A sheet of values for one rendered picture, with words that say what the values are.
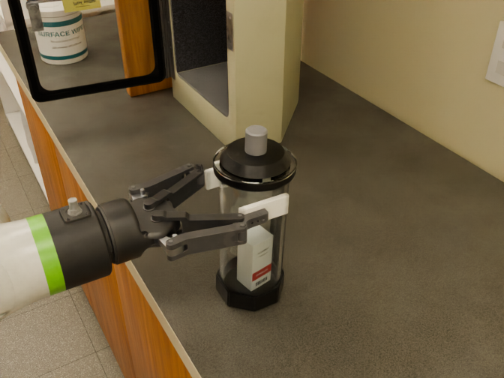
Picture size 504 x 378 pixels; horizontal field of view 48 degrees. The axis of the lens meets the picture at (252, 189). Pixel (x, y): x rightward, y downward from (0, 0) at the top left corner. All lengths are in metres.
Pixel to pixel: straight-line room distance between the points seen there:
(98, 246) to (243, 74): 0.55
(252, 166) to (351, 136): 0.58
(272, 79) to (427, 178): 0.36
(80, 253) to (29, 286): 0.06
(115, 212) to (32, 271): 0.11
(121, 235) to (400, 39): 0.87
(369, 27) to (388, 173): 0.42
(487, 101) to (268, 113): 0.43
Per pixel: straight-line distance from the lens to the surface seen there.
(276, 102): 1.15
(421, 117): 1.33
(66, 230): 0.64
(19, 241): 0.64
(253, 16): 1.05
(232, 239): 0.67
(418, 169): 1.17
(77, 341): 2.10
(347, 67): 1.50
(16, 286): 0.64
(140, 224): 0.68
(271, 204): 0.70
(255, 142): 0.70
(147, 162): 1.16
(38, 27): 1.27
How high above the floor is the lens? 1.56
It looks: 36 degrees down
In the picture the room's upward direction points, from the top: straight up
